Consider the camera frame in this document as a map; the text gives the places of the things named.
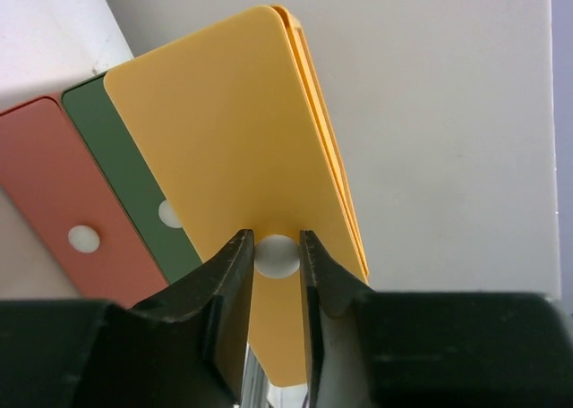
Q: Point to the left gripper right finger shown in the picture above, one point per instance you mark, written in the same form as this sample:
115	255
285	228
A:
366	348

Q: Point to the red bottom drawer box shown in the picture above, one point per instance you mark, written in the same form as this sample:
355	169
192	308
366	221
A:
52	179

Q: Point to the yellow top drawer box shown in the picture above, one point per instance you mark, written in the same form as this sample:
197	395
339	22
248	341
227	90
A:
233	126

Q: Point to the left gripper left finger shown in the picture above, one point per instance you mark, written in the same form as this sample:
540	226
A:
182	347

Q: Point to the green drawer box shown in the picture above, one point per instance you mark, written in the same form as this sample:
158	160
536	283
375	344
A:
116	154

